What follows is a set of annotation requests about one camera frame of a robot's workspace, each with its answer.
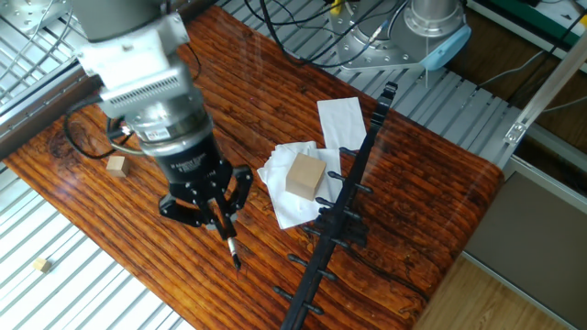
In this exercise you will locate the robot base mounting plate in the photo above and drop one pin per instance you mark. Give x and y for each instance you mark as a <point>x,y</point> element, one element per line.
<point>362,46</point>

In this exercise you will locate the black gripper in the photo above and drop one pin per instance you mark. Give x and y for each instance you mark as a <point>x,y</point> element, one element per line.
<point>192,169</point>

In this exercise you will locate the yellow connector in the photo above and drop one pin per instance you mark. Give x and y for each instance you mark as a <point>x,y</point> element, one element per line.
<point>336,6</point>

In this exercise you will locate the aluminium frame rail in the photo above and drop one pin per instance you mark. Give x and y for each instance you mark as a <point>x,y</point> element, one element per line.
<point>550,185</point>

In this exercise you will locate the tiny wooden cube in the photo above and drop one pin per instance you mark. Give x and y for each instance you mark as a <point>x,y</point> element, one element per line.
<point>41,265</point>

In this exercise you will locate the white wrist mount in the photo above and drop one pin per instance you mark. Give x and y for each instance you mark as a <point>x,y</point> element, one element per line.
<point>133,59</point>

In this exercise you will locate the crumpled white tissue pile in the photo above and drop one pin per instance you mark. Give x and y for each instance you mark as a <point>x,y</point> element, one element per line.
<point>289,206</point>

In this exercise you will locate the aluminium frame post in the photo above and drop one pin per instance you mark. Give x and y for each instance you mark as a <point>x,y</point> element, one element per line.
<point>550,84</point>

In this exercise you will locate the spare silver mounting plate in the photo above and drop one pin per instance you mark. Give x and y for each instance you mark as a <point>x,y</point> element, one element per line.
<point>27,14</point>

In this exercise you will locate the silver force sensor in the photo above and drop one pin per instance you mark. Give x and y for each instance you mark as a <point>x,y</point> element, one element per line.
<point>169,124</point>

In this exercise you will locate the small wooden cube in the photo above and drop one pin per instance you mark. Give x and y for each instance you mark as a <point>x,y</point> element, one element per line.
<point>118,166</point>

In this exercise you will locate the flat white paper sheet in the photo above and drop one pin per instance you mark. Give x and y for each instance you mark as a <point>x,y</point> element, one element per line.
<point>341,124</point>

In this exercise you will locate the large wooden cube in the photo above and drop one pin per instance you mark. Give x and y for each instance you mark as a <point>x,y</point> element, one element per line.
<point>305,176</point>

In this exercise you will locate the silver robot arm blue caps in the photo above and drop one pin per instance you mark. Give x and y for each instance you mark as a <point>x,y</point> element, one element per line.
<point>114,18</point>

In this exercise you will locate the green topped white desk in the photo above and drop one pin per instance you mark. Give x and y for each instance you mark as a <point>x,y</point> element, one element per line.
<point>518,4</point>

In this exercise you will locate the black pen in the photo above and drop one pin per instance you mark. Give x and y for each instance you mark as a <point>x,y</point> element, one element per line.
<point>233,249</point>

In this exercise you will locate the black pen rack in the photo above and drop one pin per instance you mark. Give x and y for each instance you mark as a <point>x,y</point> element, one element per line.
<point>337,220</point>

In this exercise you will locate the grey metal table rail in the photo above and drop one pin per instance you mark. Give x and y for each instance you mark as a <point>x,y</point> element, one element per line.
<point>36,110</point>

